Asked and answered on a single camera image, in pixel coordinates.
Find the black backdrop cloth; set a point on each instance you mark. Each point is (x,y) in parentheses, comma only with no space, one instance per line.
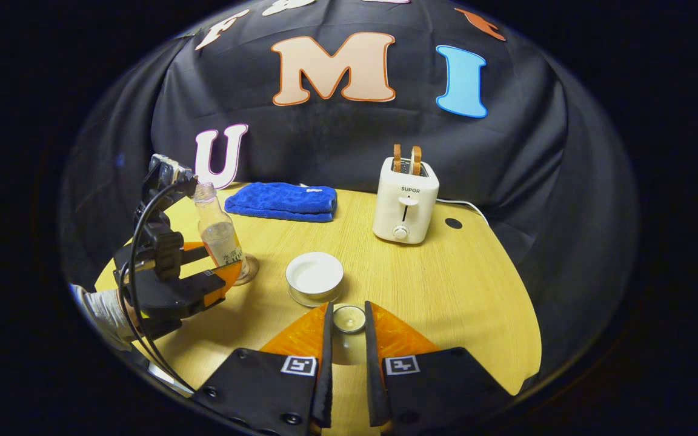
(337,139)

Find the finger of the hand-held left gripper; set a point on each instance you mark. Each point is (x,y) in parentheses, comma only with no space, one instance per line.
(194,293)
(194,254)

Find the white toaster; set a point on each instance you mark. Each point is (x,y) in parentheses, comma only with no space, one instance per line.
(406,206)

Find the round teacup saucer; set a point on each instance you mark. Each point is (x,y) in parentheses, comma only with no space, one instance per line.
(315,301)

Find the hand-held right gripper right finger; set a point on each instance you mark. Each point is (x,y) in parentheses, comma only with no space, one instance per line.
(373,375)

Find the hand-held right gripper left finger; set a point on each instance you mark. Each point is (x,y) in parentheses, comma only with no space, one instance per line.
(325,375)

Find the toast bread slice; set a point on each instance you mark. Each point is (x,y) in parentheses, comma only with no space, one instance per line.
(397,158)
(415,160)

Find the blue folded towel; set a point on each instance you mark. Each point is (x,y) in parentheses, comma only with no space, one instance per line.
(282,201)

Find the clear water bottle orange label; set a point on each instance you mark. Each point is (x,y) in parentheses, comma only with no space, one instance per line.
(219,236)

